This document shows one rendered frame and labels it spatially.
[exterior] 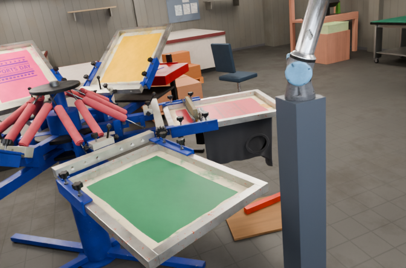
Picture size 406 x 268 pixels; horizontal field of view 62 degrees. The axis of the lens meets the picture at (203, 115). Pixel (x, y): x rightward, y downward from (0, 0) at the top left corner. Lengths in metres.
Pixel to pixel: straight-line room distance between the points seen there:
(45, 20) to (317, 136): 9.23
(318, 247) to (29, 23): 9.38
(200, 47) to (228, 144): 6.31
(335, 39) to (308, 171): 6.75
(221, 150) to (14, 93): 1.74
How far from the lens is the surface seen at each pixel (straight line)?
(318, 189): 1.98
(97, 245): 2.75
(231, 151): 2.35
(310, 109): 1.76
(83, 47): 10.44
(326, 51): 8.36
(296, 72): 1.58
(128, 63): 3.10
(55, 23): 10.40
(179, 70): 3.50
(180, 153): 1.78
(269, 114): 2.25
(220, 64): 5.65
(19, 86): 3.19
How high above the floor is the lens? 1.72
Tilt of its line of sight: 19 degrees down
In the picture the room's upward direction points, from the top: 7 degrees counter-clockwise
